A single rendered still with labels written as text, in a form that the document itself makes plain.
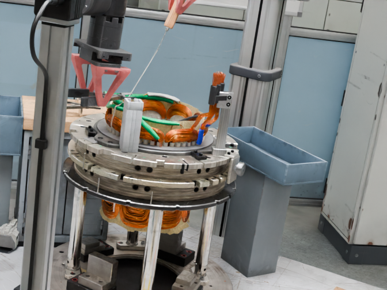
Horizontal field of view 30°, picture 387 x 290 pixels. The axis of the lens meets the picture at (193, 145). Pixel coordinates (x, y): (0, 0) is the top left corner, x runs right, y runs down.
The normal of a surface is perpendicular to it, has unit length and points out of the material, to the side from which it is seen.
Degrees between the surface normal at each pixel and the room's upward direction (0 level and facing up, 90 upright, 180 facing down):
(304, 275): 0
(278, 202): 90
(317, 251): 0
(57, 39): 90
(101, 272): 90
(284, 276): 0
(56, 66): 90
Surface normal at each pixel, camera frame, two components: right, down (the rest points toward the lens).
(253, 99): -0.43, 0.20
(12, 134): 0.24, 0.31
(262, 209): 0.54, 0.31
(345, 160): -0.97, -0.07
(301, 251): 0.14, -0.95
